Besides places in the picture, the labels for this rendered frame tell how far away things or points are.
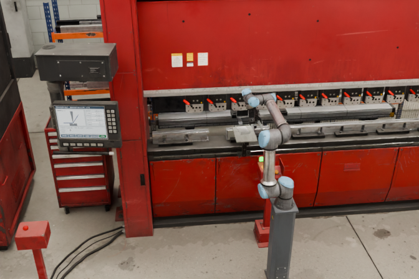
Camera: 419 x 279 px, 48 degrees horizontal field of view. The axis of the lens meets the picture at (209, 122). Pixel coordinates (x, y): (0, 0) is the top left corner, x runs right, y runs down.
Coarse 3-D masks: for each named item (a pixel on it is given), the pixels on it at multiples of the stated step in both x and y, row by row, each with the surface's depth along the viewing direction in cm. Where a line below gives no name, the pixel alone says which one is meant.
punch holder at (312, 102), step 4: (300, 92) 408; (304, 92) 407; (308, 92) 407; (312, 92) 408; (316, 92) 408; (304, 96) 408; (308, 96) 409; (312, 96) 409; (316, 96) 410; (300, 100) 410; (304, 100) 410; (308, 100) 411; (312, 100) 411; (316, 100) 411; (300, 104) 411; (304, 104) 412; (308, 104) 412; (312, 104) 413
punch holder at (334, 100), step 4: (320, 92) 415; (324, 92) 409; (328, 92) 409; (332, 92) 410; (336, 92) 410; (320, 96) 417; (328, 96) 411; (332, 96) 411; (336, 96) 412; (320, 100) 417; (324, 100) 412; (328, 100) 413; (332, 100) 413; (336, 100) 413; (320, 104) 418; (324, 104) 415; (328, 104) 414; (332, 104) 415; (336, 104) 415
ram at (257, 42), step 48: (144, 0) 360; (192, 0) 360; (240, 0) 363; (288, 0) 367; (336, 0) 371; (384, 0) 375; (144, 48) 373; (192, 48) 377; (240, 48) 381; (288, 48) 386; (336, 48) 390; (384, 48) 395; (144, 96) 393
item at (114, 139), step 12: (108, 108) 326; (108, 120) 330; (108, 132) 335; (120, 132) 338; (60, 144) 341; (72, 144) 340; (84, 144) 340; (96, 144) 340; (108, 144) 340; (120, 144) 340
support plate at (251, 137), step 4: (236, 128) 416; (248, 128) 416; (252, 128) 416; (236, 132) 410; (252, 132) 410; (236, 136) 403; (240, 136) 403; (244, 136) 403; (248, 136) 403; (252, 136) 403; (236, 140) 398; (240, 140) 398; (244, 140) 398; (248, 140) 398; (252, 140) 398; (256, 140) 398
